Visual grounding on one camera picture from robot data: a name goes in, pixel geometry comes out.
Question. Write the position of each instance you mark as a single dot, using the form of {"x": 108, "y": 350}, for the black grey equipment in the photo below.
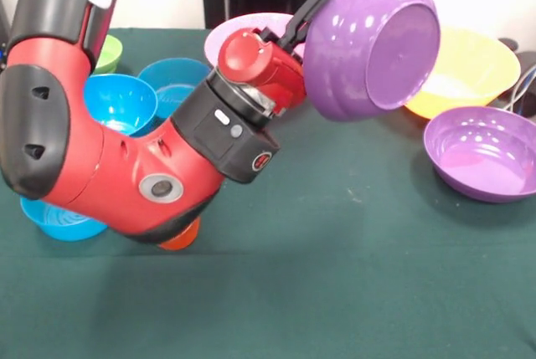
{"x": 2, "y": 49}

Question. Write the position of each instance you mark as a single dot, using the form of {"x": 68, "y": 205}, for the purple bowl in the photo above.
{"x": 347, "y": 62}
{"x": 481, "y": 158}

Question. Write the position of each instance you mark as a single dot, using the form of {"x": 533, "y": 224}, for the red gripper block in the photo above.
{"x": 259, "y": 66}

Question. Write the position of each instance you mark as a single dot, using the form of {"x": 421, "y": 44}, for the yellow bowl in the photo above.
{"x": 469, "y": 70}

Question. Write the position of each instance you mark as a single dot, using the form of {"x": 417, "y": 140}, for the small green bowl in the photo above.
{"x": 109, "y": 55}

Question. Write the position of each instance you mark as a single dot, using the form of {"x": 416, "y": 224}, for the orange cup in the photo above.
{"x": 182, "y": 238}

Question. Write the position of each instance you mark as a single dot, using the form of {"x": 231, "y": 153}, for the large blue bowl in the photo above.
{"x": 121, "y": 104}

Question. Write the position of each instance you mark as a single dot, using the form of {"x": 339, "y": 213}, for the pink bowl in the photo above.
{"x": 234, "y": 26}

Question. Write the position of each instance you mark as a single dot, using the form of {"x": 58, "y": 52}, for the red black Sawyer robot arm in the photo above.
{"x": 104, "y": 166}

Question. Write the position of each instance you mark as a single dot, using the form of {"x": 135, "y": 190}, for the small blue bowl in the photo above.
{"x": 63, "y": 225}
{"x": 171, "y": 78}

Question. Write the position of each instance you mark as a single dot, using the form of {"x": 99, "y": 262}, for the dark green tablecloth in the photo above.
{"x": 310, "y": 292}

